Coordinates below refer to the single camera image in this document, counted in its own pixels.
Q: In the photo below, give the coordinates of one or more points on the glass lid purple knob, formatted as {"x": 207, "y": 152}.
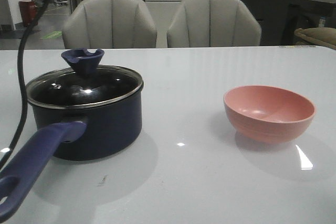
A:
{"x": 85, "y": 84}

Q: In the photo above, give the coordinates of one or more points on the pink plastic bowl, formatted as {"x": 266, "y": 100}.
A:
{"x": 268, "y": 114}

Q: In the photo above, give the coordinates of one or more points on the right beige upholstered chair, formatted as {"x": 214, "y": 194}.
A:
{"x": 213, "y": 23}

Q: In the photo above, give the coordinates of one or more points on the beige upholstered chair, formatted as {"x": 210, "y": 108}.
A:
{"x": 213, "y": 23}
{"x": 110, "y": 24}

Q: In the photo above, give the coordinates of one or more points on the left beige upholstered chair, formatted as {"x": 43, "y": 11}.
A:
{"x": 110, "y": 24}

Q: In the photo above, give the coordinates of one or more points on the dark side table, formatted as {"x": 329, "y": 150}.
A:
{"x": 307, "y": 14}

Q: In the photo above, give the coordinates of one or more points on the red trash bin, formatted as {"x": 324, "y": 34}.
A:
{"x": 28, "y": 11}

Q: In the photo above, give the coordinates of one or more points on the tan cushion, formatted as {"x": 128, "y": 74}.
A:
{"x": 319, "y": 36}

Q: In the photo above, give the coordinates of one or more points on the dark blue saucepan purple handle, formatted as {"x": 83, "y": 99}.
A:
{"x": 76, "y": 135}

